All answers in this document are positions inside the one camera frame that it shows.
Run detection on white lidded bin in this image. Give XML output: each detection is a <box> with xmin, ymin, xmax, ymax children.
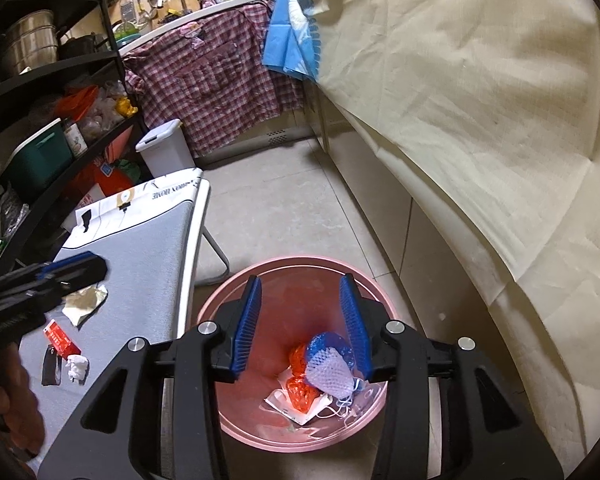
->
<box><xmin>135</xmin><ymin>119</ymin><xmax>191</xmax><ymax>174</ymax></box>

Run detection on red snack packet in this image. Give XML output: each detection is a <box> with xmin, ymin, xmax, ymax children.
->
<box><xmin>42</xmin><ymin>319</ymin><xmax>82</xmax><ymax>359</ymax></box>

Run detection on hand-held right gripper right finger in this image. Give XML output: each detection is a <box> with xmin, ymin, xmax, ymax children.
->
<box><xmin>339</xmin><ymin>274</ymin><xmax>566</xmax><ymax>480</ymax></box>

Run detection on black shelf rack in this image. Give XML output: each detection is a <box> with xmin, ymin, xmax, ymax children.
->
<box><xmin>0</xmin><ymin>0</ymin><xmax>153</xmax><ymax>281</ymax></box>

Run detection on person's left hand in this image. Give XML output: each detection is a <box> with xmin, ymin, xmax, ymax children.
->
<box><xmin>0</xmin><ymin>342</ymin><xmax>47</xmax><ymax>463</ymax></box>

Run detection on red white carton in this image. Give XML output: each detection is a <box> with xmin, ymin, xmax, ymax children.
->
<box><xmin>75</xmin><ymin>160</ymin><xmax>137</xmax><ymax>212</ymax></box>

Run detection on cream cloth with blue print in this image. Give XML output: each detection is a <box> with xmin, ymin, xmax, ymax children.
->
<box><xmin>262</xmin><ymin>0</ymin><xmax>600</xmax><ymax>411</ymax></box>

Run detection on orange red bag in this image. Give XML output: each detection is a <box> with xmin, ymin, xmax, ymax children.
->
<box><xmin>55</xmin><ymin>85</ymin><xmax>101</xmax><ymax>122</ymax></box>

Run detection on red plaid shirt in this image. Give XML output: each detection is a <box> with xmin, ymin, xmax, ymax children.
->
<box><xmin>122</xmin><ymin>0</ymin><xmax>306</xmax><ymax>158</ymax></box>

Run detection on green storage box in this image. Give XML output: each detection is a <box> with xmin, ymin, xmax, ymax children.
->
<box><xmin>2</xmin><ymin>119</ymin><xmax>75</xmax><ymax>202</ymax></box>

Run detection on steel pot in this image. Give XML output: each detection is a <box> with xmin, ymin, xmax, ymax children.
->
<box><xmin>2</xmin><ymin>10</ymin><xmax>61</xmax><ymax>77</ymax></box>

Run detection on white paper pouch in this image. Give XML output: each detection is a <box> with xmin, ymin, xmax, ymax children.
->
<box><xmin>61</xmin><ymin>284</ymin><xmax>109</xmax><ymax>330</ymax></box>

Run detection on labelled jar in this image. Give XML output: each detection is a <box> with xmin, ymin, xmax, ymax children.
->
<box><xmin>62</xmin><ymin>120</ymin><xmax>89</xmax><ymax>157</ymax></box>

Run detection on red plastic bag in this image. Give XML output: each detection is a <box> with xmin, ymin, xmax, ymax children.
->
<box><xmin>287</xmin><ymin>344</ymin><xmax>319</xmax><ymax>413</ymax></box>

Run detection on white face mask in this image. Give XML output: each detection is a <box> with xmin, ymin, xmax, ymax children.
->
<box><xmin>265</xmin><ymin>375</ymin><xmax>367</xmax><ymax>429</ymax></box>

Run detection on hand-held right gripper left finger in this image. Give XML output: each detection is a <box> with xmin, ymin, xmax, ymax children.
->
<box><xmin>37</xmin><ymin>275</ymin><xmax>263</xmax><ymax>480</ymax></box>

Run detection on black snack packet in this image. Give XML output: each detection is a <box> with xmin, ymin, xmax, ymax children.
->
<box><xmin>41</xmin><ymin>345</ymin><xmax>64</xmax><ymax>387</ymax></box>

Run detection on pink plastic bucket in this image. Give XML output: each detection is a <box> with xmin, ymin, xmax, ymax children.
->
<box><xmin>196</xmin><ymin>256</ymin><xmax>402</xmax><ymax>448</ymax></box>

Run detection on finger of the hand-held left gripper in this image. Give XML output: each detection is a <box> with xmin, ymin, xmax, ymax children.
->
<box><xmin>32</xmin><ymin>269</ymin><xmax>109</xmax><ymax>295</ymax></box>
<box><xmin>36</xmin><ymin>252</ymin><xmax>106</xmax><ymax>275</ymax></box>

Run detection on white foam net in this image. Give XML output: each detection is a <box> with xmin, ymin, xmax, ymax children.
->
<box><xmin>307</xmin><ymin>347</ymin><xmax>356</xmax><ymax>397</ymax></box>

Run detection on white tissue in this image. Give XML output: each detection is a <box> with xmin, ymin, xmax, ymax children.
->
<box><xmin>65</xmin><ymin>354</ymin><xmax>89</xmax><ymax>385</ymax></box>

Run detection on black pot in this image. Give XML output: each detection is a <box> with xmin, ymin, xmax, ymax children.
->
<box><xmin>60</xmin><ymin>34</ymin><xmax>107</xmax><ymax>59</ymax></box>

